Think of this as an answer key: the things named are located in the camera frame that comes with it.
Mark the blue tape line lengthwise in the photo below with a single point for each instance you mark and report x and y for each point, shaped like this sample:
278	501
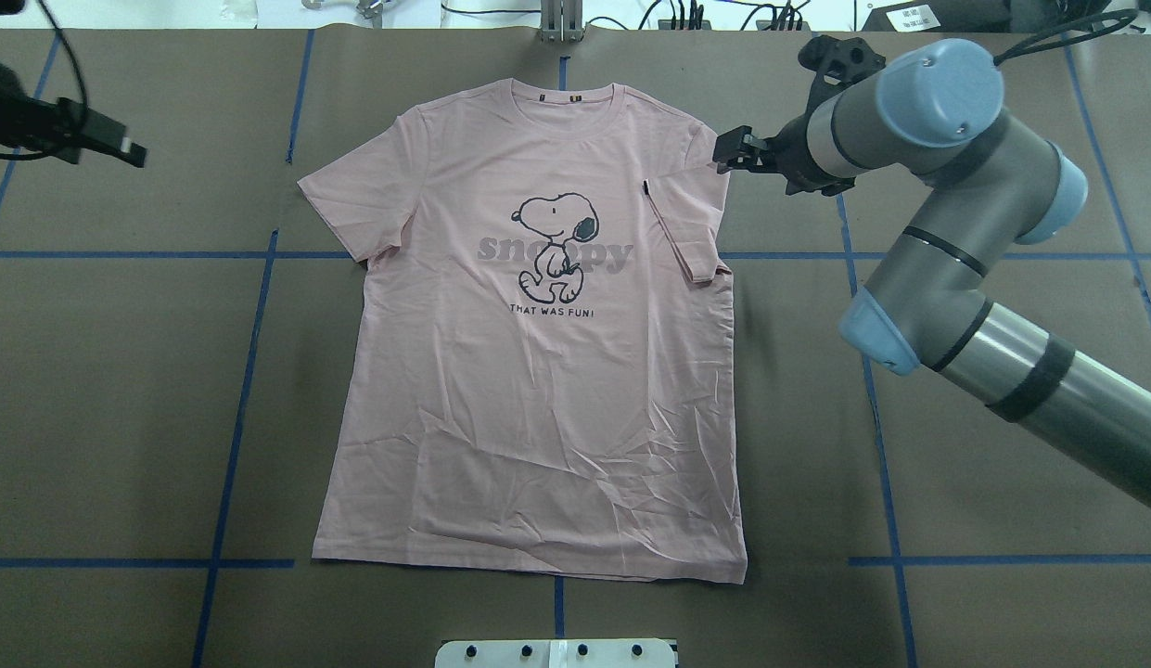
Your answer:
892	560

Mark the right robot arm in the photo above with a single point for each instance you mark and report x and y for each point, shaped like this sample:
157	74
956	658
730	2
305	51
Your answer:
939	112

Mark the white mounting plate with bolts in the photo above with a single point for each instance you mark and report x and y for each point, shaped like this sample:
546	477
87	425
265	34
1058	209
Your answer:
559	652

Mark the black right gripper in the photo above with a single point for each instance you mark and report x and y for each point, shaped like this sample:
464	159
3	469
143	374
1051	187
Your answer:
791	148

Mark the aluminium frame post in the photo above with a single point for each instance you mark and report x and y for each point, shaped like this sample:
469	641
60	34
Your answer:
562	21

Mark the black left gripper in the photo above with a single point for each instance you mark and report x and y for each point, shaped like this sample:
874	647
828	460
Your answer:
30	119

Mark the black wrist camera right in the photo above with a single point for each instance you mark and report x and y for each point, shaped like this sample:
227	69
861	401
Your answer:
838	65

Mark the pink Snoopy t-shirt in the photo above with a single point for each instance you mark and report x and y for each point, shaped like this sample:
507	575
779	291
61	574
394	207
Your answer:
544	375

